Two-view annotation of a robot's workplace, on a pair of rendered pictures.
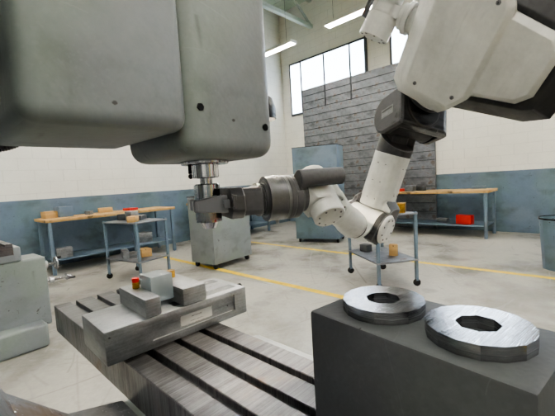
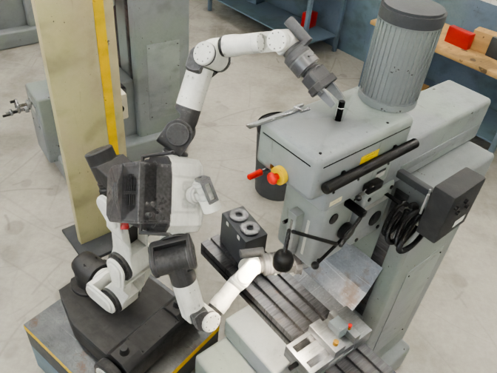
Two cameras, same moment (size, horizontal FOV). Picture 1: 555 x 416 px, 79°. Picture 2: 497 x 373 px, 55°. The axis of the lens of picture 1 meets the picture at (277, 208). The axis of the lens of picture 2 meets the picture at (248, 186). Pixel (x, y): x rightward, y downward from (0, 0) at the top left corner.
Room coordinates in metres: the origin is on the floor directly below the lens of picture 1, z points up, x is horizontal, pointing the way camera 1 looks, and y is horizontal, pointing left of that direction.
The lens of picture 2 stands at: (1.96, -0.06, 2.65)
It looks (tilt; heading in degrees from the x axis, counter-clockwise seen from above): 39 degrees down; 183
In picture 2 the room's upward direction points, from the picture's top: 6 degrees clockwise
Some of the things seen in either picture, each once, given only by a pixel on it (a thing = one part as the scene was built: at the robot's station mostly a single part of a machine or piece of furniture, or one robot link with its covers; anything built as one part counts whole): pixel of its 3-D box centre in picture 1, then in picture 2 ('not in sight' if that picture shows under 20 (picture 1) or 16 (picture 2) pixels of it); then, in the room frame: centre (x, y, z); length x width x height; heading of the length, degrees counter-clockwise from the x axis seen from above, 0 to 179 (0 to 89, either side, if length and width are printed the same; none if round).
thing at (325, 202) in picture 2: not in sight; (333, 167); (0.59, 0.16, 1.68); 0.34 x 0.24 x 0.10; 136
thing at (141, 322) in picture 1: (170, 304); (329, 339); (0.80, 0.27, 0.98); 0.35 x 0.15 x 0.11; 134
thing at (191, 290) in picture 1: (179, 288); (326, 337); (0.82, 0.26, 1.02); 0.15 x 0.06 x 0.04; 44
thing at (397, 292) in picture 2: not in sight; (373, 266); (0.18, 0.56, 0.78); 0.50 x 0.47 x 1.56; 136
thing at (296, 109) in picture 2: not in sight; (278, 115); (0.66, -0.06, 1.89); 0.24 x 0.04 x 0.01; 135
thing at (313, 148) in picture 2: not in sight; (336, 138); (0.61, 0.14, 1.81); 0.47 x 0.26 x 0.16; 136
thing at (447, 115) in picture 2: not in sight; (409, 134); (0.26, 0.47, 1.66); 0.80 x 0.23 x 0.20; 136
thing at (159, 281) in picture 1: (156, 286); (337, 328); (0.78, 0.30, 1.04); 0.06 x 0.05 x 0.06; 44
